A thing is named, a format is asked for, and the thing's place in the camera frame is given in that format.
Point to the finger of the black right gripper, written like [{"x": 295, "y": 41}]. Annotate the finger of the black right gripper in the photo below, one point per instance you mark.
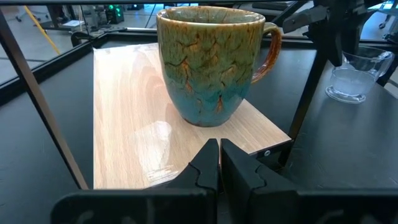
[
  {"x": 352, "y": 40},
  {"x": 336, "y": 49}
]

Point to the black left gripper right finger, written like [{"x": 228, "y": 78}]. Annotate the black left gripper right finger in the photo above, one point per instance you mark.
[{"x": 245, "y": 186}]

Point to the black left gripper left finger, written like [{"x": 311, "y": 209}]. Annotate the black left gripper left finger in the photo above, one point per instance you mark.
[{"x": 210, "y": 168}]

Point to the clear glass cup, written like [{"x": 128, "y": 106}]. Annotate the clear glass cup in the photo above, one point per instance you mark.
[{"x": 351, "y": 84}]

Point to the green brown glazed ceramic mug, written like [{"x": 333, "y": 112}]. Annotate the green brown glazed ceramic mug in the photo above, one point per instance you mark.
[{"x": 205, "y": 77}]

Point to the black device with green lights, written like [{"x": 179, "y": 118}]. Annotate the black device with green lights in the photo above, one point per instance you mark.
[{"x": 114, "y": 15}]

